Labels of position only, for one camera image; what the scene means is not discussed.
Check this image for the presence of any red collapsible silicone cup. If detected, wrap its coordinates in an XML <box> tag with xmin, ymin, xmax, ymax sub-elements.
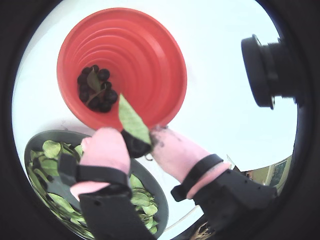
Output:
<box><xmin>56</xmin><ymin>7</ymin><xmax>188</xmax><ymax>131</ymax></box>

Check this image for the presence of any pink tipped gripper finger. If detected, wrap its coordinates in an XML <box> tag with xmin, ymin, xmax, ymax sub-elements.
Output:
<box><xmin>57</xmin><ymin>127</ymin><xmax>157</xmax><ymax>240</ymax></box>
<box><xmin>149</xmin><ymin>126</ymin><xmax>278</xmax><ymax>233</ymax></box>

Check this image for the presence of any single green leaf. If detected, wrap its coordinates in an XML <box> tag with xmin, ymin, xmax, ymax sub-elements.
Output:
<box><xmin>85</xmin><ymin>66</ymin><xmax>108</xmax><ymax>105</ymax></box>
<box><xmin>117</xmin><ymin>93</ymin><xmax>153</xmax><ymax>147</ymax></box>

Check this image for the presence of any pile of green leaves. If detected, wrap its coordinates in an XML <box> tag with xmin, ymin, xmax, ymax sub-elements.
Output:
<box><xmin>26</xmin><ymin>139</ymin><xmax>160</xmax><ymax>239</ymax></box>

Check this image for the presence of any black camera lens module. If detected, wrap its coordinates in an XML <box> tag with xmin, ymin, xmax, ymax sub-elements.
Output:
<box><xmin>240</xmin><ymin>33</ymin><xmax>301</xmax><ymax>111</ymax></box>

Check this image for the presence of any dark grey round bowl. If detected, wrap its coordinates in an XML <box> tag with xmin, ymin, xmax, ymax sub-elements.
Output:
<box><xmin>23</xmin><ymin>129</ymin><xmax>170</xmax><ymax>240</ymax></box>

